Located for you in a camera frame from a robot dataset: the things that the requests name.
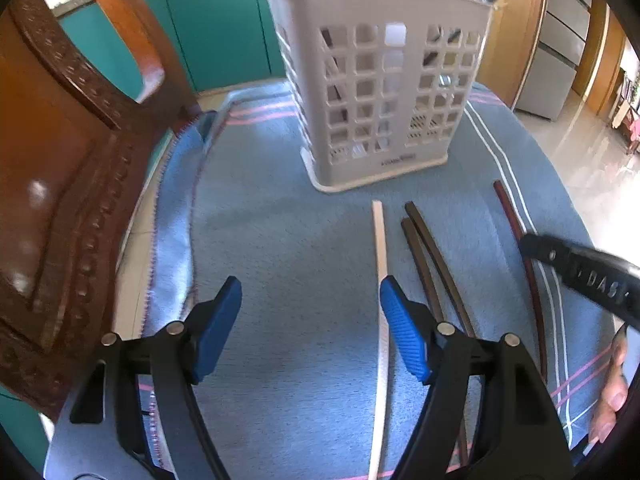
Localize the red brown chopstick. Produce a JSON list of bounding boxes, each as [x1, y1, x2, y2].
[[405, 202, 476, 337]]

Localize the dark brown chopstick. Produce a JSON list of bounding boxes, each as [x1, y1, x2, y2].
[[400, 218, 469, 466]]

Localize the silver patterned chopstick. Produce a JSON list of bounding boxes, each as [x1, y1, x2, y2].
[[368, 200, 390, 480]]

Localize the white utensil holder basket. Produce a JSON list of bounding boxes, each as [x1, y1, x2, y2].
[[268, 0, 494, 193]]

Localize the teal lower kitchen cabinets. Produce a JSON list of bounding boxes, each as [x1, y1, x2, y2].
[[58, 0, 285, 99]]

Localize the right hand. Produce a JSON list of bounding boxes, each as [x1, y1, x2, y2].
[[588, 324, 628, 444]]

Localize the blue striped cloth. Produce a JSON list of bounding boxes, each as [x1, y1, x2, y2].
[[44, 79, 622, 480]]

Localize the carved wooden chair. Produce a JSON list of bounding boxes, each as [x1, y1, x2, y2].
[[1, 0, 201, 418]]

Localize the grey refrigerator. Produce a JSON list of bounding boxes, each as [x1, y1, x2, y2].
[[516, 0, 592, 120]]

